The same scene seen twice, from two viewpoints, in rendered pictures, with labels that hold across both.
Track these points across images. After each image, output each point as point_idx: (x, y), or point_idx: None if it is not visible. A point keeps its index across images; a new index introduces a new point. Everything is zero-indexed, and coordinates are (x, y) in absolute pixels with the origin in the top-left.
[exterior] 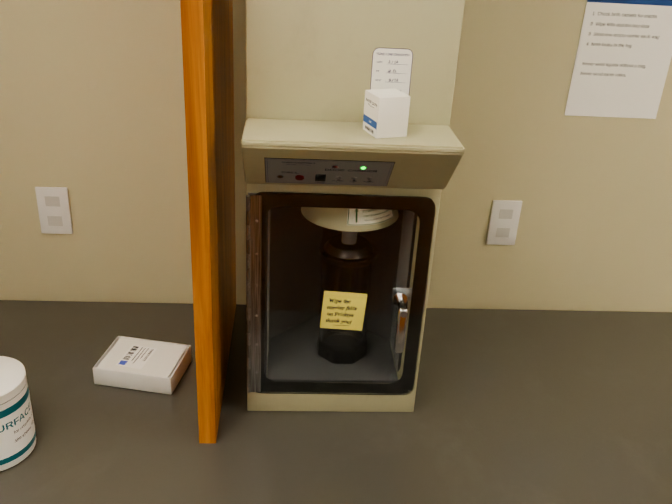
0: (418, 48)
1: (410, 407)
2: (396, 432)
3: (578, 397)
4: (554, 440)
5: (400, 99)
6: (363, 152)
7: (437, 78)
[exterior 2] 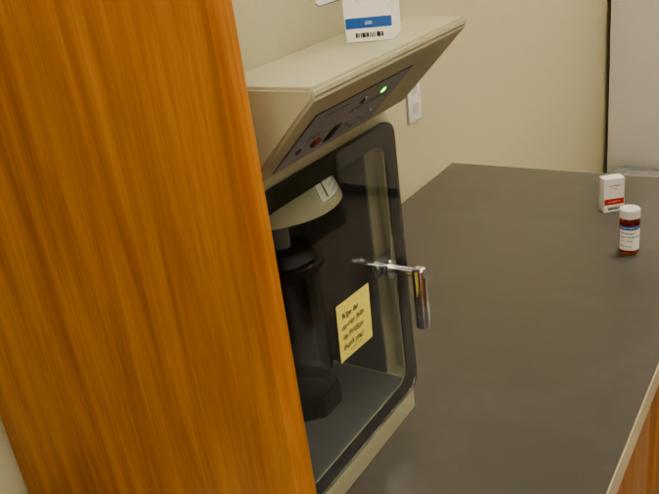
0: None
1: (412, 402)
2: (438, 431)
3: (473, 295)
4: (523, 332)
5: None
6: (406, 57)
7: None
